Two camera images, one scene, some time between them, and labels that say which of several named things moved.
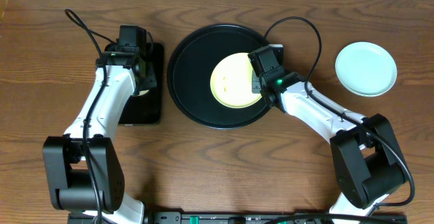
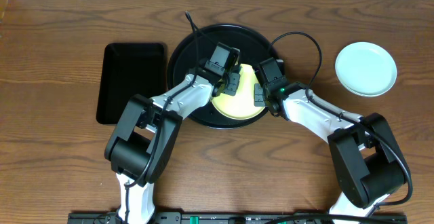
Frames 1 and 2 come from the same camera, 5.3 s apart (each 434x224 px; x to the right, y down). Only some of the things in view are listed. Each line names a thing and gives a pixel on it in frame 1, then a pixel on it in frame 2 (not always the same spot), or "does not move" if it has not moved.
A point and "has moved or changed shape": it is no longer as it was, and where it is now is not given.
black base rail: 269,218 does not move
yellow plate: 231,81 has moved or changed shape
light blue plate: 366,68 does not move
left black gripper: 148,79 -> 231,83
